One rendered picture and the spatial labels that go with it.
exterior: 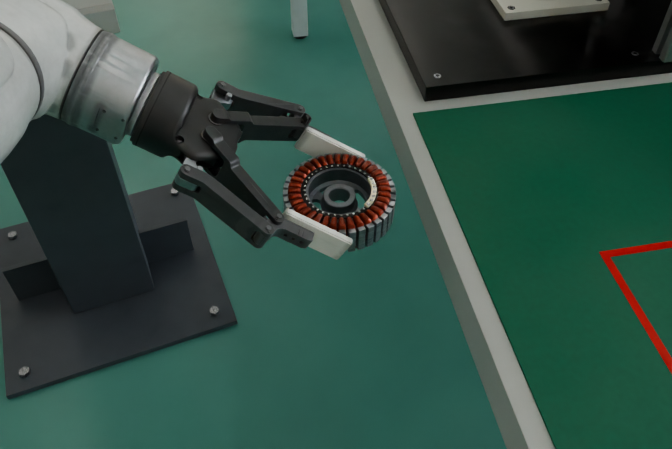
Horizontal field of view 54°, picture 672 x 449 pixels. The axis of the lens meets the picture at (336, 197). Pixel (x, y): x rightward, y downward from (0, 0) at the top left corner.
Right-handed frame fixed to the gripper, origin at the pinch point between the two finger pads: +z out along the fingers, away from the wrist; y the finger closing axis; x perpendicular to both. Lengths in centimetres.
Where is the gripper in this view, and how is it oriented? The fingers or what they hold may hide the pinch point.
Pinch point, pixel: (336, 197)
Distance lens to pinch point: 66.6
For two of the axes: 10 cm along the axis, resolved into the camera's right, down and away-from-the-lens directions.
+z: 8.7, 4.2, 2.6
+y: -1.3, 7.1, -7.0
